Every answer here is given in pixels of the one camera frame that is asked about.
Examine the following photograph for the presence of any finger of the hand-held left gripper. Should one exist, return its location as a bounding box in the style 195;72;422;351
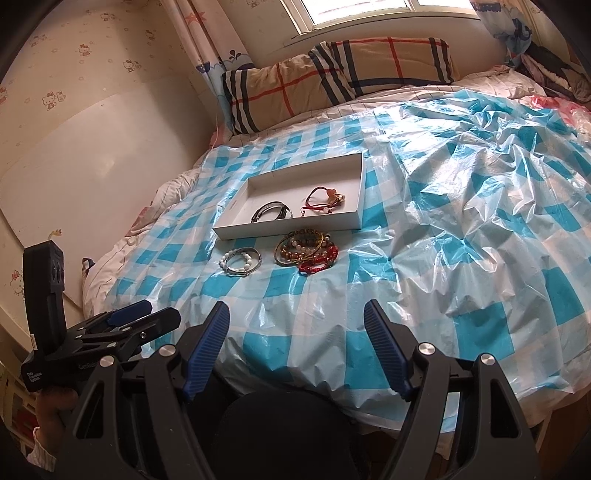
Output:
117;308;182;354
88;299;154;330

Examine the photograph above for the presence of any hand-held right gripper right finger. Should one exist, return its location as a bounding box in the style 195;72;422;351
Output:
364;300;541;480

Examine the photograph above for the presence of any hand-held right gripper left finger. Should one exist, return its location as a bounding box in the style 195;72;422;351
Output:
55;301;230;480

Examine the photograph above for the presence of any black band bracelet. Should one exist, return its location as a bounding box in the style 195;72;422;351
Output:
252;201;293;223

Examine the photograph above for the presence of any white shallow cardboard box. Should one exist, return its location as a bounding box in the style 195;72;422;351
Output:
212;152;364;241

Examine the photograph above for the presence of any red string bracelet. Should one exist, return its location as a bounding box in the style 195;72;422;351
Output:
301;185;347;216

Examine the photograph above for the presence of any person's left hand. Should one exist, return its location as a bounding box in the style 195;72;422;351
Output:
34;388;80;446

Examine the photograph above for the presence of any silver bangle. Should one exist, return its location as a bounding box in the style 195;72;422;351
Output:
226;247;262;274

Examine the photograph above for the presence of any bed with pale bedding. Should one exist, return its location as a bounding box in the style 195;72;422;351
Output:
82;69;591;455

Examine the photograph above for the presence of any black round seat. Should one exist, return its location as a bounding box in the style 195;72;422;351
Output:
215;391;369;480

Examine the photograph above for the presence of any blue checked plastic sheet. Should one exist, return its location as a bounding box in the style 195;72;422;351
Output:
99;85;591;435

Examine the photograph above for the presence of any white board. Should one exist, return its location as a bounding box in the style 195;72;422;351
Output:
0;76;205;306

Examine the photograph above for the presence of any plaid pillow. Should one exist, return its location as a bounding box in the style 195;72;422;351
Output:
222;58;357;136
308;37;455;100

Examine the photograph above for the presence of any patterned curtain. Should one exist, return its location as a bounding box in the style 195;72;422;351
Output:
171;0;256;121
471;0;542;65

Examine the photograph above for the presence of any pile of clothes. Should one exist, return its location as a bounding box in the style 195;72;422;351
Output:
512;41;591;106

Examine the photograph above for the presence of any window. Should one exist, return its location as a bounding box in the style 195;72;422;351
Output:
281;0;482;43

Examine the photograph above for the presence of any red braided bracelet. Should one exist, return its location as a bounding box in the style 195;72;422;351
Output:
298;246;339;274

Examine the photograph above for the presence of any dark brown bead bracelet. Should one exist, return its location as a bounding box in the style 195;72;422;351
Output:
274;233;324;267

